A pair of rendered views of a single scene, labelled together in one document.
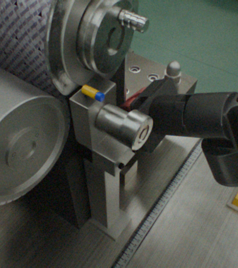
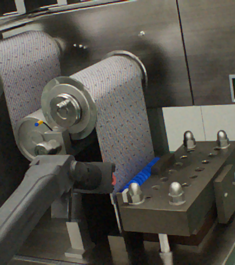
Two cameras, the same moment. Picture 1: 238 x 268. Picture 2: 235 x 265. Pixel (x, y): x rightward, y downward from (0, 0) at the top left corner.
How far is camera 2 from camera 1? 117 cm
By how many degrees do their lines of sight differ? 75
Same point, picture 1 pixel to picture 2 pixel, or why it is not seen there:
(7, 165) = (29, 141)
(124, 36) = (69, 113)
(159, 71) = (188, 194)
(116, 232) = (69, 251)
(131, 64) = (192, 183)
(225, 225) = not seen: outside the picture
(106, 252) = (58, 255)
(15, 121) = (32, 123)
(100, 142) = not seen: hidden behind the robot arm
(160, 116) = not seen: hidden behind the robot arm
